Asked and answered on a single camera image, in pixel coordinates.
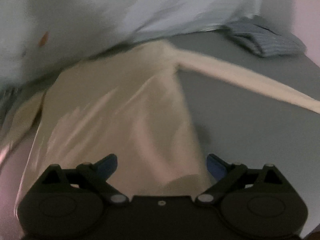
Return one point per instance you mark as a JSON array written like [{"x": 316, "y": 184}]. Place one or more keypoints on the folded checkered shirt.
[{"x": 261, "y": 40}]

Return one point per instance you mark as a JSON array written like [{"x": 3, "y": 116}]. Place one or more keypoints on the carrot print bed sheet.
[{"x": 39, "y": 36}]

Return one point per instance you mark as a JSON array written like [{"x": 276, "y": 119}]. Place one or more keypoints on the cream beige garment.
[{"x": 131, "y": 104}]

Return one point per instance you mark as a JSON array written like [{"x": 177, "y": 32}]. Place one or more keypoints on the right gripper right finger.
[{"x": 236, "y": 183}]

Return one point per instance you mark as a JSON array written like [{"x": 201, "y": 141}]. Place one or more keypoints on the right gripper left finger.
[{"x": 87, "y": 183}]

